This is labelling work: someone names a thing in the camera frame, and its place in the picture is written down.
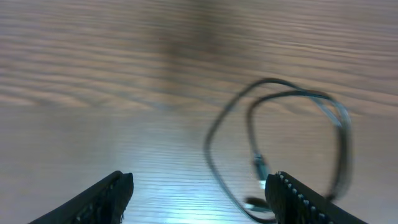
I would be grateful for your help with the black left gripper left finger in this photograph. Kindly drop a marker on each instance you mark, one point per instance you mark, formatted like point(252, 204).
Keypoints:
point(102, 203)

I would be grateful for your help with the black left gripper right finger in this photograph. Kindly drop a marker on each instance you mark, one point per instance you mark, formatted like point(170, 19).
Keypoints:
point(294, 203)

